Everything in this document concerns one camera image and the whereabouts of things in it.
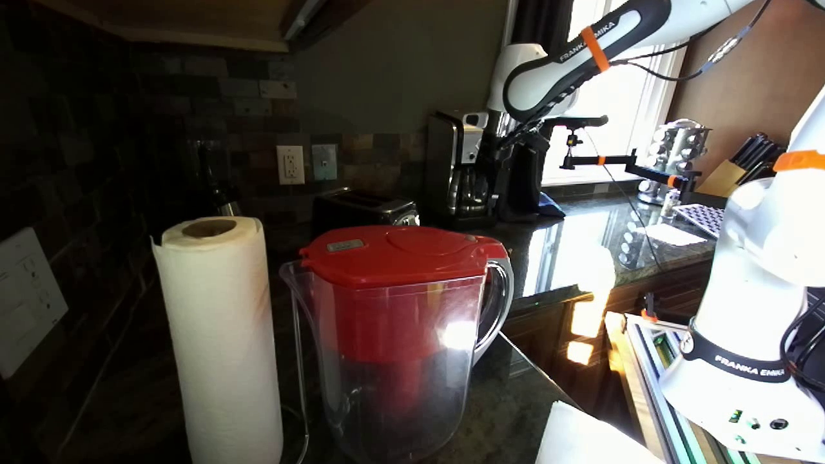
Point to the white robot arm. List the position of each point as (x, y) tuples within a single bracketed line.
[(752, 365)]

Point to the black toaster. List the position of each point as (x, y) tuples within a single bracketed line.
[(358, 207)]

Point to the black coffee maker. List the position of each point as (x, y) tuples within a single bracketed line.
[(459, 168)]

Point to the red water filter pitcher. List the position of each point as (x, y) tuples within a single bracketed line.
[(397, 316)]

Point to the white paper towel roll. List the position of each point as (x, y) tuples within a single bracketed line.
[(217, 302)]

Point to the wooden knife block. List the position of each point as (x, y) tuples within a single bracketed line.
[(726, 172)]

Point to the white wall outlet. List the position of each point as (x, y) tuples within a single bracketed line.
[(289, 163)]

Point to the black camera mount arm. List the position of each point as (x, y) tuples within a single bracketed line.
[(572, 160)]

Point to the white light switch plate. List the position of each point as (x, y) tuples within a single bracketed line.
[(30, 301)]

